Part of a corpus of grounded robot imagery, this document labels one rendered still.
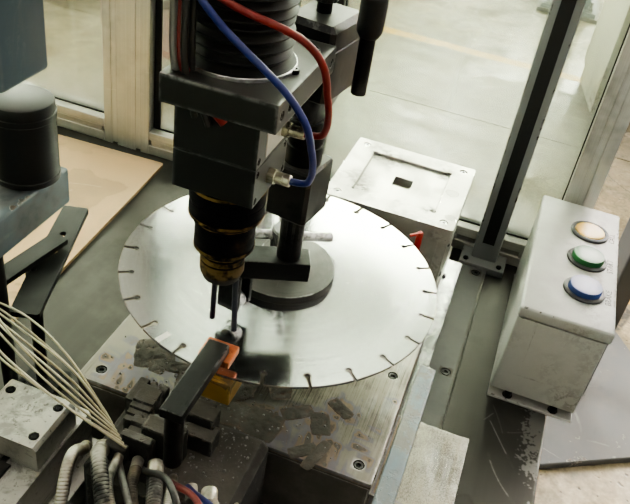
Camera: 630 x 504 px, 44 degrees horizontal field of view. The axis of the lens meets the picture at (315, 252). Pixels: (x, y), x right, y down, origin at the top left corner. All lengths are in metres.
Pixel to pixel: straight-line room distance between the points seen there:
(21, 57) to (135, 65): 0.81
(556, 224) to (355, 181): 0.28
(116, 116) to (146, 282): 0.65
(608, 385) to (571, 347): 1.33
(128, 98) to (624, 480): 1.46
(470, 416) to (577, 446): 1.10
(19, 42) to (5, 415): 0.36
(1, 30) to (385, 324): 0.45
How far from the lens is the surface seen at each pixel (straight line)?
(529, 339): 0.97
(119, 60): 1.35
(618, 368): 2.36
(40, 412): 0.75
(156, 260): 0.81
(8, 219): 0.72
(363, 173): 1.11
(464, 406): 1.01
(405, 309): 0.79
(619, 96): 1.13
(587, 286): 0.99
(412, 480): 0.82
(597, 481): 2.06
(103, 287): 1.10
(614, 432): 2.17
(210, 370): 0.65
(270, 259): 0.70
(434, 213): 1.05
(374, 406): 0.83
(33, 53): 0.54
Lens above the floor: 1.45
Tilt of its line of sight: 36 degrees down
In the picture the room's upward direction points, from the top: 10 degrees clockwise
